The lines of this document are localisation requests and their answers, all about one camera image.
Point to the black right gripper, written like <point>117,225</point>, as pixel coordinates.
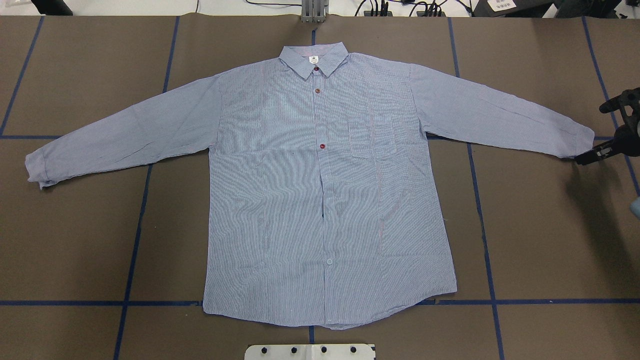
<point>627,138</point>

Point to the light blue striped shirt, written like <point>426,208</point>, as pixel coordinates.
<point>323,205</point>

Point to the black box with label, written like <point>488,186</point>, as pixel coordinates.
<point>511,8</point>

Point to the black power strip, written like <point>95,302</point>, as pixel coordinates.
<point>419,12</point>

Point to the black object top left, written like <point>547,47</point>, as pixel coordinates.
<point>52,7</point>

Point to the grey aluminium camera post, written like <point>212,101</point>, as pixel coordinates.
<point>314,11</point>

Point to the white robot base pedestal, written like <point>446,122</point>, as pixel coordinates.
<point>335,351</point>

